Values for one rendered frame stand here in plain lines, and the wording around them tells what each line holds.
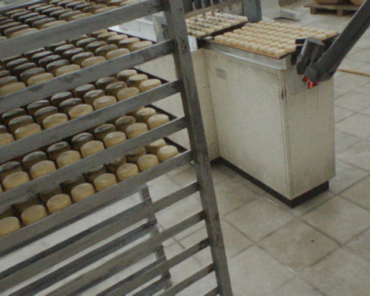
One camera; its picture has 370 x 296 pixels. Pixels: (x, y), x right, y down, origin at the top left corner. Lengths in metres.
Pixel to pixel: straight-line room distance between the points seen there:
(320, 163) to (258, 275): 0.73
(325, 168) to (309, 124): 0.33
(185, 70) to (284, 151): 1.47
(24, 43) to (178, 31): 0.30
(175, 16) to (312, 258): 1.62
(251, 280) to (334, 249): 0.44
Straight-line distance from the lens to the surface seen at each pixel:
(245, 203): 2.68
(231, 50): 2.48
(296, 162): 2.44
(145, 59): 0.95
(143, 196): 1.58
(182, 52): 0.96
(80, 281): 1.09
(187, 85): 0.98
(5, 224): 1.02
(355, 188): 2.77
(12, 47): 0.86
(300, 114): 2.34
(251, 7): 3.08
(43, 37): 0.87
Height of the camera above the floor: 1.57
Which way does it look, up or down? 27 degrees down
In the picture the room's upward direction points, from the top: 11 degrees counter-clockwise
